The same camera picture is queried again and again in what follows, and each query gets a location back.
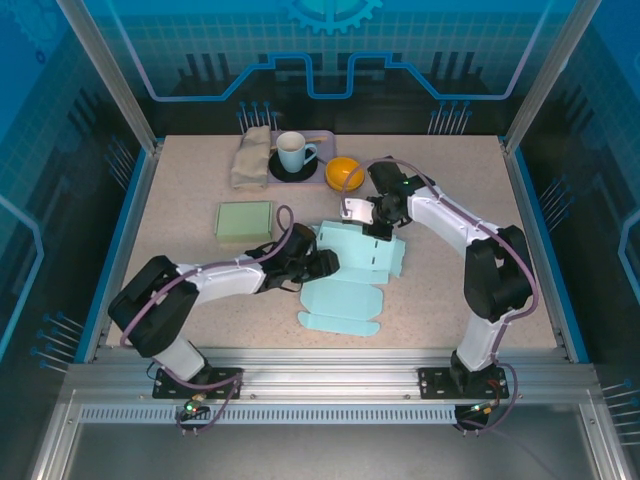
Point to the yellow bowl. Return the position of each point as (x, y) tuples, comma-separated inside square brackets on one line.
[(340, 172)]

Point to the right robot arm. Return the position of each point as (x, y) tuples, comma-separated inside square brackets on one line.
[(445, 215)]

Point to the green paper box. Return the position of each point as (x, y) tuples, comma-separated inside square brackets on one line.
[(242, 220)]

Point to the light blue mug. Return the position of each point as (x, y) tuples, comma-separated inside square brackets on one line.
[(292, 152)]

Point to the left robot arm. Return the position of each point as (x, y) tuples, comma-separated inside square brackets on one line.
[(225, 280)]

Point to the light blue paper box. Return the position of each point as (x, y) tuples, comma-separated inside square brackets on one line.
[(340, 300)]

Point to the black round coaster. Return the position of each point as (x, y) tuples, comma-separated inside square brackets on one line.
[(295, 175)]

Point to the small green-lit connector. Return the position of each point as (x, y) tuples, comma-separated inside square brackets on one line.
[(482, 409), (192, 406)]

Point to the wooden stick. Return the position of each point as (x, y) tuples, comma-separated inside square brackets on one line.
[(315, 137)]

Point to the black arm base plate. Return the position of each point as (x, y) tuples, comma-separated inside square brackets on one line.
[(170, 382), (435, 382)]

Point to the aluminium front rail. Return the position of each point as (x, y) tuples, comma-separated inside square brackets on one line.
[(325, 370)]

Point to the beige folded cloth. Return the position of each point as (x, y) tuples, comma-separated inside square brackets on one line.
[(250, 160)]

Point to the lilac tray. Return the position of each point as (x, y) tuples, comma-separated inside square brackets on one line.
[(325, 150)]

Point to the aluminium frame post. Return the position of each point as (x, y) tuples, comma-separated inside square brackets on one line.
[(110, 75), (550, 75)]

